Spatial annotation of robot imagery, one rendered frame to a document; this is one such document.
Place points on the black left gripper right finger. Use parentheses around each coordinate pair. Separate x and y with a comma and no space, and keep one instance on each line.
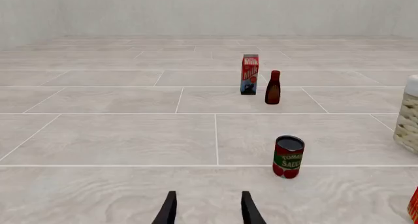
(249,210)

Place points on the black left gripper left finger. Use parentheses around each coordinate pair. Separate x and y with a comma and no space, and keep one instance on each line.
(168,210)

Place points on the red tomato sauce tin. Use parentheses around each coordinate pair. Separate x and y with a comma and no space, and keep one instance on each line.
(288,158)

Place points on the dark red sauce bottle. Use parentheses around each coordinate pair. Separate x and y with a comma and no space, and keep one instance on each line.
(273,89)

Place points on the white woven basket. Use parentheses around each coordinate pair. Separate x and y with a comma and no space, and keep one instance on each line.
(408,118)

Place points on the red milk carton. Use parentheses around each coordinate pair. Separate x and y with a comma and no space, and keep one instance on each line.
(249,74)

